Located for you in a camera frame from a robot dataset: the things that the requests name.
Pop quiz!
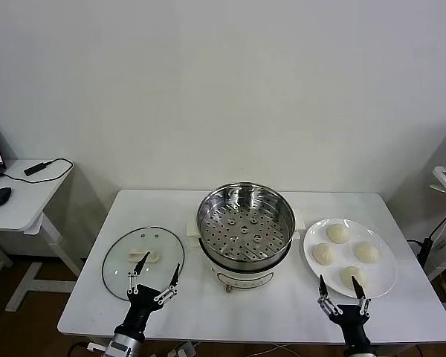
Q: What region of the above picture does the white steamed baozi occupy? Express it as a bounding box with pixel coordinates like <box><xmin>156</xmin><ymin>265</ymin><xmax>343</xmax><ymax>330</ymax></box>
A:
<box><xmin>353</xmin><ymin>241</ymin><xmax>380</xmax><ymax>264</ymax></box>
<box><xmin>311</xmin><ymin>242</ymin><xmax>338</xmax><ymax>267</ymax></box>
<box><xmin>339</xmin><ymin>266</ymin><xmax>369</xmax><ymax>291</ymax></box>
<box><xmin>326</xmin><ymin>222</ymin><xmax>349</xmax><ymax>245</ymax></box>

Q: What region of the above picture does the black power block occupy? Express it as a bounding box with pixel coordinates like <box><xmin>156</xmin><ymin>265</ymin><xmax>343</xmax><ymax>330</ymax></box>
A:
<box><xmin>420</xmin><ymin>237</ymin><xmax>434</xmax><ymax>271</ymax></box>

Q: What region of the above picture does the white floor cable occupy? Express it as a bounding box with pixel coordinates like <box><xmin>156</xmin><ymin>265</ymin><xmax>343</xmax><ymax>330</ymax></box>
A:
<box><xmin>241</xmin><ymin>344</ymin><xmax>295</xmax><ymax>357</ymax></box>

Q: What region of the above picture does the white floor power strip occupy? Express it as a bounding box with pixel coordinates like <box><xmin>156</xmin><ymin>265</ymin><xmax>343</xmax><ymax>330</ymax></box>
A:
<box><xmin>169</xmin><ymin>341</ymin><xmax>198</xmax><ymax>357</ymax></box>

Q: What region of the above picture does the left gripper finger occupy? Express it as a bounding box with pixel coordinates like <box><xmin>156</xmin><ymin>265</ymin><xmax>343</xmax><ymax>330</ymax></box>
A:
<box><xmin>126</xmin><ymin>251</ymin><xmax>151</xmax><ymax>297</ymax></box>
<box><xmin>152</xmin><ymin>262</ymin><xmax>181</xmax><ymax>304</ymax></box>

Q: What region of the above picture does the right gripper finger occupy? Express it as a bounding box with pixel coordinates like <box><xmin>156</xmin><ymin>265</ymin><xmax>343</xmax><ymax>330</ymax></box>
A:
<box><xmin>317</xmin><ymin>274</ymin><xmax>341</xmax><ymax>318</ymax></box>
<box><xmin>351</xmin><ymin>274</ymin><xmax>373</xmax><ymax>318</ymax></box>

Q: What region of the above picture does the white round plate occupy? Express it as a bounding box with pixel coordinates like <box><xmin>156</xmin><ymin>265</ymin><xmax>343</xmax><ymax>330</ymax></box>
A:
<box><xmin>303</xmin><ymin>218</ymin><xmax>398</xmax><ymax>300</ymax></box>

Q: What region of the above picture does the stainless steel steamer basket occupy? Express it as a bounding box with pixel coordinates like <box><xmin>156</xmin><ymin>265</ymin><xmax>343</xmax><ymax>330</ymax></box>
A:
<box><xmin>196</xmin><ymin>181</ymin><xmax>297</xmax><ymax>269</ymax></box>

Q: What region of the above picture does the black adapter cable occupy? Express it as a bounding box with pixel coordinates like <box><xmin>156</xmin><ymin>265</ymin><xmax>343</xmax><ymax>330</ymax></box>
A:
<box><xmin>0</xmin><ymin>158</ymin><xmax>74</xmax><ymax>184</ymax></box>

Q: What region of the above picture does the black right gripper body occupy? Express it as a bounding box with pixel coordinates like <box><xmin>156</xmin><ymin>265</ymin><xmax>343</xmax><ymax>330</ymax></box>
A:
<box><xmin>329</xmin><ymin>303</ymin><xmax>372</xmax><ymax>347</ymax></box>

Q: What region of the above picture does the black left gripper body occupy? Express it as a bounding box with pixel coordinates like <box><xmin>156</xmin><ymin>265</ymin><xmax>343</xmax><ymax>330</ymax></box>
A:
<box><xmin>112</xmin><ymin>283</ymin><xmax>165</xmax><ymax>338</ymax></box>

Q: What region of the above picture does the white side desk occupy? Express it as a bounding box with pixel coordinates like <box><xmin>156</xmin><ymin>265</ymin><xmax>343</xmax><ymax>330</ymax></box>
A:
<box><xmin>0</xmin><ymin>158</ymin><xmax>83</xmax><ymax>312</ymax></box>

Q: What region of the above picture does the white electric cooker base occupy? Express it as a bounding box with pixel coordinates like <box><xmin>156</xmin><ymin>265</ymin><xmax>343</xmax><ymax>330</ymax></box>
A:
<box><xmin>185</xmin><ymin>208</ymin><xmax>306</xmax><ymax>295</ymax></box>

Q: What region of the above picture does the black slim adapter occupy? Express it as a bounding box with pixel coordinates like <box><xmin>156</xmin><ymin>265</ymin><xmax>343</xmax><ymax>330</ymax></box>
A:
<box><xmin>23</xmin><ymin>161</ymin><xmax>55</xmax><ymax>176</ymax></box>

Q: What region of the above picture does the black hanging cable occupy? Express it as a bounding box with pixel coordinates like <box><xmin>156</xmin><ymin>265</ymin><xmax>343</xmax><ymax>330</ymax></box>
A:
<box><xmin>407</xmin><ymin>200</ymin><xmax>446</xmax><ymax>248</ymax></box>

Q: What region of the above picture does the glass lid with white handle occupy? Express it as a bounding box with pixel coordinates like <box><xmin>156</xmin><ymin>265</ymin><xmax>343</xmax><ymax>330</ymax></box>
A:
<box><xmin>101</xmin><ymin>225</ymin><xmax>186</xmax><ymax>300</ymax></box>

